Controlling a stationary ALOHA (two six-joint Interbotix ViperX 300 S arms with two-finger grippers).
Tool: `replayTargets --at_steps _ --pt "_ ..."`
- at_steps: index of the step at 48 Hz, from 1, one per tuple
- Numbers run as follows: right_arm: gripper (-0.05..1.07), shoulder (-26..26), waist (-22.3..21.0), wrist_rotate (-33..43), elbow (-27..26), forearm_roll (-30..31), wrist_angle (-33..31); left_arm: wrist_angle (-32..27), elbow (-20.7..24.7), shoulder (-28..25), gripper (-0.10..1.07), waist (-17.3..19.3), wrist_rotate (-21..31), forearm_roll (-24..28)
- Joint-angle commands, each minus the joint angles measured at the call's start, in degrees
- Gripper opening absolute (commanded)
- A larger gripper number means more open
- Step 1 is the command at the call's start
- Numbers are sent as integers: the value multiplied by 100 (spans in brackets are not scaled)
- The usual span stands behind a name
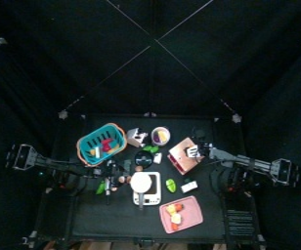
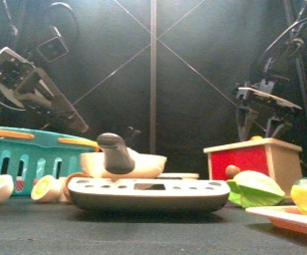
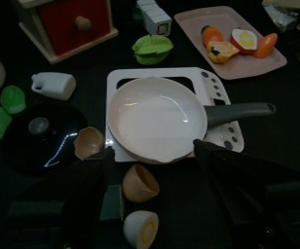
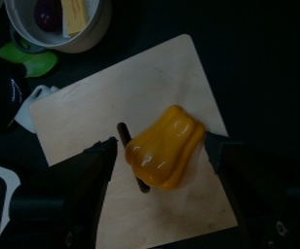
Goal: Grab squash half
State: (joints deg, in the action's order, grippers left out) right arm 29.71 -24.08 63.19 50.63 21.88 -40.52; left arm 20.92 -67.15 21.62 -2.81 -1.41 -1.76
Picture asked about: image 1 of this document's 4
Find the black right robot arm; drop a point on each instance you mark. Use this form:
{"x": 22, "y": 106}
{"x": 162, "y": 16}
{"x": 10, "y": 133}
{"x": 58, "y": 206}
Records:
{"x": 252, "y": 162}

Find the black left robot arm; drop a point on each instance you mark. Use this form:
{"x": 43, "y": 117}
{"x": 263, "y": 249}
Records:
{"x": 48, "y": 161}

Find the green lime half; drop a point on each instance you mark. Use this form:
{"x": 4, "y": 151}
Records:
{"x": 170, "y": 185}

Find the yellow squash half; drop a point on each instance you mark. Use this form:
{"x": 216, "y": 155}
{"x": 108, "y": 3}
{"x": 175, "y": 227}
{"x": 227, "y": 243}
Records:
{"x": 171, "y": 208}

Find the pale yellow toy food half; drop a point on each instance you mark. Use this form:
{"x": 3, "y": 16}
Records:
{"x": 175, "y": 218}

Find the green toy pepper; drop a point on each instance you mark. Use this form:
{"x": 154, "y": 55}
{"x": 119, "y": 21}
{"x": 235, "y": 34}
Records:
{"x": 100, "y": 188}

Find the copper pink square box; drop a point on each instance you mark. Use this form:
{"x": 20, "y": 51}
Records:
{"x": 180, "y": 161}

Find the yellow orange toy food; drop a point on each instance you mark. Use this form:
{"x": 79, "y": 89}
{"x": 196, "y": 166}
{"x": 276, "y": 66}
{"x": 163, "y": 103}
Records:
{"x": 112, "y": 150}

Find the white toy bottle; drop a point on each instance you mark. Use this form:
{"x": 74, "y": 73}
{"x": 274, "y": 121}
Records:
{"x": 96, "y": 152}

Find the red toy food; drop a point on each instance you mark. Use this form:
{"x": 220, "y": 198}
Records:
{"x": 107, "y": 145}

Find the black toy pan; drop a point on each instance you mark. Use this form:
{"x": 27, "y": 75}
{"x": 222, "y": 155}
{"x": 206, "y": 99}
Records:
{"x": 143, "y": 159}

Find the small dark green toy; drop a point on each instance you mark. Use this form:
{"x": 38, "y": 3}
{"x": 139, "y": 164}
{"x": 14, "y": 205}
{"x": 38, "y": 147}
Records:
{"x": 187, "y": 179}

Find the yellow toy food piece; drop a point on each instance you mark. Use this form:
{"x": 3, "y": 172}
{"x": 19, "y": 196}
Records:
{"x": 163, "y": 135}

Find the small white box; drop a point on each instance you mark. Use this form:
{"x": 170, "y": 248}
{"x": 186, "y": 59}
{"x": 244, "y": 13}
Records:
{"x": 156, "y": 158}

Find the purple toy food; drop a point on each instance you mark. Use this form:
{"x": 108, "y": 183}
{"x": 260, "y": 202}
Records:
{"x": 156, "y": 138}

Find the teal basket with orange rim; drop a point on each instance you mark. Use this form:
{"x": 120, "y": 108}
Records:
{"x": 90, "y": 145}

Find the white toy scale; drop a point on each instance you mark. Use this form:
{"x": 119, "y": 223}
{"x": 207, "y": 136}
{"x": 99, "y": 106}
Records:
{"x": 155, "y": 192}

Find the green toy vegetable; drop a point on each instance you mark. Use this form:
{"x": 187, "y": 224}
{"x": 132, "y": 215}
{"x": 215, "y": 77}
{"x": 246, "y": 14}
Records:
{"x": 150, "y": 149}

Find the white rectangular block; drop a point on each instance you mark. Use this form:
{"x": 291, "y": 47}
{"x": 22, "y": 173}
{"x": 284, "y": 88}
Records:
{"x": 188, "y": 187}

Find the white round bowl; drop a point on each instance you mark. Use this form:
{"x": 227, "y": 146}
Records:
{"x": 154, "y": 130}

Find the white toy appliance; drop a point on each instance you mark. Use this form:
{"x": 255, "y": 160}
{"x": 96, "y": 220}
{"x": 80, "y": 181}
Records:
{"x": 135, "y": 136}

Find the orange toy carrot piece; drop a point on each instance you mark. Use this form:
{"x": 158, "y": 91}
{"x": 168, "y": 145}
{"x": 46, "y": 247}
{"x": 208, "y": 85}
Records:
{"x": 179, "y": 206}

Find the pink cutting board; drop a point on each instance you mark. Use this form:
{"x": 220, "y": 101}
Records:
{"x": 190, "y": 211}

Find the orange toy food piece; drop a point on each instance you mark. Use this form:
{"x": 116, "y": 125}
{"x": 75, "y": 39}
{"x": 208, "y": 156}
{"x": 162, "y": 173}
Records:
{"x": 174, "y": 226}

